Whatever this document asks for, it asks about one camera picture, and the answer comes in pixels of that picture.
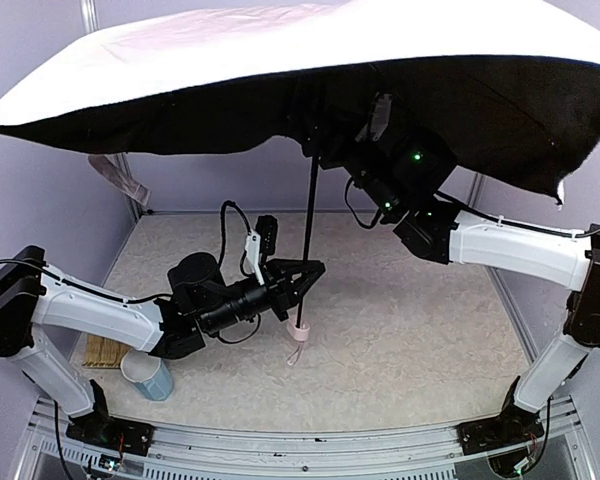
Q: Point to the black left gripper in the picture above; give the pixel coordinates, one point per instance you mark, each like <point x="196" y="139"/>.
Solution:
<point x="276" y="292"/>

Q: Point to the pink black folding umbrella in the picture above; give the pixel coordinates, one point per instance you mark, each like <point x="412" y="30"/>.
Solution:
<point x="511" y="87"/>

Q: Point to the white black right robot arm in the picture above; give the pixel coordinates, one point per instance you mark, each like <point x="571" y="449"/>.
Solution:
<point x="404" y="184"/>

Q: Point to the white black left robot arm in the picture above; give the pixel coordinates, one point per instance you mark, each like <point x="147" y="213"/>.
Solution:
<point x="34" y="294"/>

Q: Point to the light blue cup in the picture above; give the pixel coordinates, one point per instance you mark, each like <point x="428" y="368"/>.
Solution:
<point x="149" y="375"/>

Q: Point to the woven bamboo tray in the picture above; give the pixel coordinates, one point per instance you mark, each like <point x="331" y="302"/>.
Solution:
<point x="102" y="353"/>

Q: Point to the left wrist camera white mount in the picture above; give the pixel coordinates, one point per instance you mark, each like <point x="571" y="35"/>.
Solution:
<point x="259" y="244"/>

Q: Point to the right aluminium corner post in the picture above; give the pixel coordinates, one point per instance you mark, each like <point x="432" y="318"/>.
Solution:
<point x="475" y="190"/>

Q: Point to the aluminium front rail frame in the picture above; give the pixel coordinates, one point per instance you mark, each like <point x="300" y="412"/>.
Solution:
<point x="443" y="451"/>

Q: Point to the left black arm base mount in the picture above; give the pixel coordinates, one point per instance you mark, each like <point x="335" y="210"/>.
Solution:
<point x="99" y="428"/>

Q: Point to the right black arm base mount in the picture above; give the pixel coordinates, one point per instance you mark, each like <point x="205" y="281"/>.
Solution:
<point x="500" y="432"/>

